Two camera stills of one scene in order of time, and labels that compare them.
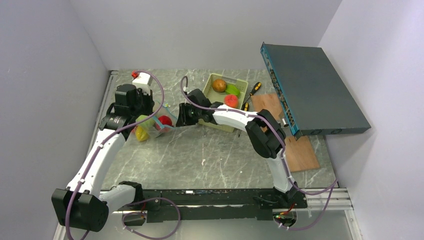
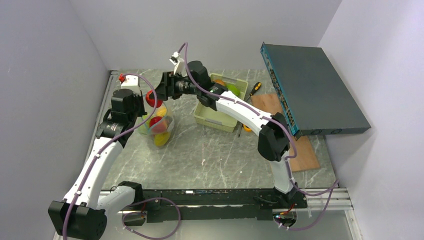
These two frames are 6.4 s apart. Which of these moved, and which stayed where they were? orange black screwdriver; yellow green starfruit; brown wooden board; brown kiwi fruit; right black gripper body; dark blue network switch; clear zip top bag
Moved: clear zip top bag; right black gripper body; yellow green starfruit
Stayed: brown wooden board; orange black screwdriver; dark blue network switch; brown kiwi fruit
